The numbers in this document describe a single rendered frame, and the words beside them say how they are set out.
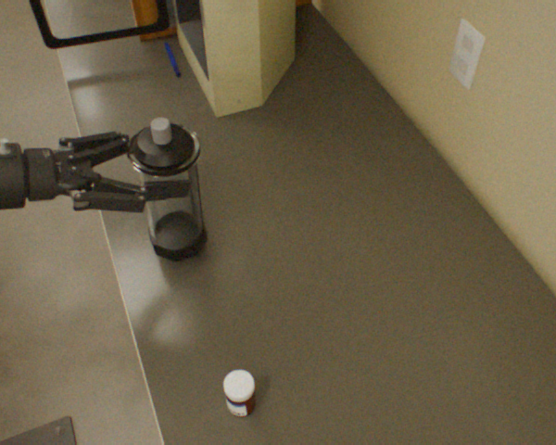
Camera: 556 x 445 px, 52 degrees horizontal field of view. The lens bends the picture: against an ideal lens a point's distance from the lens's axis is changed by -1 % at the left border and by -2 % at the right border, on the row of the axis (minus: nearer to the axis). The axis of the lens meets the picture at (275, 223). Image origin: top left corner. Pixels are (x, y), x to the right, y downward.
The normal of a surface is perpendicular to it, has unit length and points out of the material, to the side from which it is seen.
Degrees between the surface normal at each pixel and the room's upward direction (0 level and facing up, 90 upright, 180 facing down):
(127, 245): 0
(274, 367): 0
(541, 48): 90
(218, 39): 90
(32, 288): 0
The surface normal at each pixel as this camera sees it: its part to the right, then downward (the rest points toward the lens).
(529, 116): -0.93, 0.29
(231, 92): 0.37, 0.72
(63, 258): -0.01, -0.63
